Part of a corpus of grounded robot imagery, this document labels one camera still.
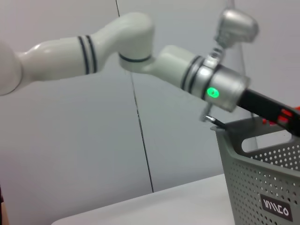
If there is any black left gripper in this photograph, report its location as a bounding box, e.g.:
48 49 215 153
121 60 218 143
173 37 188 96
236 89 300 138

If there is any grey perforated storage bin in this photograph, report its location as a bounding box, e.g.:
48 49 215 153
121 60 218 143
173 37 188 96
210 117 300 225

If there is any silver plug with black cable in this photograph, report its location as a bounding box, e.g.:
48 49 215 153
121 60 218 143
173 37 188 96
198 104 228 131

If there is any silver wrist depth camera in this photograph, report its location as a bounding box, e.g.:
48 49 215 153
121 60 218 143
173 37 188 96
212 8 260 51

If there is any light wooden frame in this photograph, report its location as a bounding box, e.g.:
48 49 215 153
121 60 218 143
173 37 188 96
0 201 10 225

